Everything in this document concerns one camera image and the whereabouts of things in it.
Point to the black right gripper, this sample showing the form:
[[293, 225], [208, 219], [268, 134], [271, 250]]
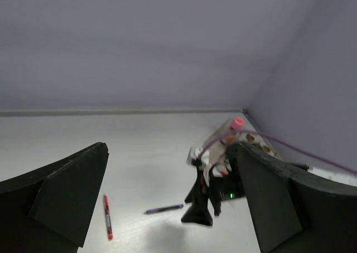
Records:
[[215, 184]]

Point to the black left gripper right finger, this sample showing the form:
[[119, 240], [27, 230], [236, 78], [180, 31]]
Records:
[[294, 210]]

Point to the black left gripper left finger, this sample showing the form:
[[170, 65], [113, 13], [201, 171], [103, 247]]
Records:
[[49, 209]]

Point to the purple gel pen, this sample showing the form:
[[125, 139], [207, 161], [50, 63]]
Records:
[[163, 209]]

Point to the red gel pen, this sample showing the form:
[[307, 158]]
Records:
[[107, 218]]

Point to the pink cap sticker bottle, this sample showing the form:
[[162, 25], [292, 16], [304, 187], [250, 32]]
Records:
[[235, 127]]

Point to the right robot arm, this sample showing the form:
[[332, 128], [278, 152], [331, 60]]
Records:
[[223, 155]]

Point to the clear acrylic organizer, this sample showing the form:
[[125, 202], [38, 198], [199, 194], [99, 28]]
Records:
[[251, 141]]

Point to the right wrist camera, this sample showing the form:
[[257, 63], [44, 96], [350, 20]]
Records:
[[199, 155]]

